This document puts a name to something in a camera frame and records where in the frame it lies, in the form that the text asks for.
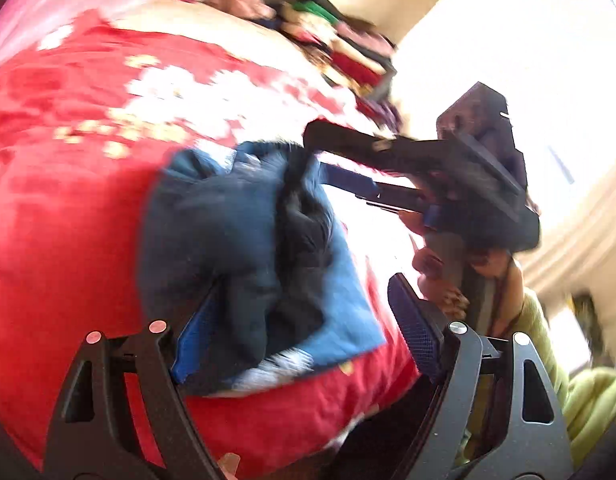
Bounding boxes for person's right hand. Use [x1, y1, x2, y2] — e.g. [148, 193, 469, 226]
[398, 209, 521, 341]

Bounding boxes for blue denim pants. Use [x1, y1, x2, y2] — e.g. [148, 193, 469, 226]
[138, 140, 389, 396]

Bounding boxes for light curtain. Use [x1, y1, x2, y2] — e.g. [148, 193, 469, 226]
[388, 0, 616, 361]

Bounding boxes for pink duvet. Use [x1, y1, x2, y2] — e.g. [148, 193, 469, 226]
[0, 0, 179, 76]

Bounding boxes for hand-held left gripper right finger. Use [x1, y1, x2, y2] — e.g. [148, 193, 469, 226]
[388, 273, 574, 480]

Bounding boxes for pile of folded clothes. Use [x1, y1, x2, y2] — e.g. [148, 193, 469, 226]
[280, 0, 399, 106]

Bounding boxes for cream quilted bed cover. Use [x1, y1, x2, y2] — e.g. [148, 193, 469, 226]
[108, 0, 329, 81]

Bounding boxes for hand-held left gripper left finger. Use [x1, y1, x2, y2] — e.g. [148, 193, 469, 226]
[43, 282, 226, 480]

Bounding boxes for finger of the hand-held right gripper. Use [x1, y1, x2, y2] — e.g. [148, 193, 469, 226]
[319, 162, 435, 214]
[303, 119, 439, 173]

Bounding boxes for red floral blanket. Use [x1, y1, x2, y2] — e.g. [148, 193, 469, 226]
[0, 7, 423, 476]

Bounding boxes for dark purple garment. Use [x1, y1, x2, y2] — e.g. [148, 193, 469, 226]
[358, 95, 403, 131]

